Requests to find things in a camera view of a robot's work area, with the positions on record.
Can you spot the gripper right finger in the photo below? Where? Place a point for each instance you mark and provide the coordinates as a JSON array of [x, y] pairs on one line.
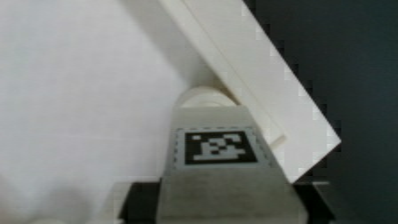
[[326, 206]]

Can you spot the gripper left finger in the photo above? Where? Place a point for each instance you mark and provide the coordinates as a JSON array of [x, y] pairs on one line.
[[131, 203]]

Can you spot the white table leg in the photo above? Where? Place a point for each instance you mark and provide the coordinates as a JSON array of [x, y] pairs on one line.
[[225, 186]]

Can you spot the white square tabletop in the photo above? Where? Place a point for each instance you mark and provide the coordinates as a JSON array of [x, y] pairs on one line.
[[109, 61]]

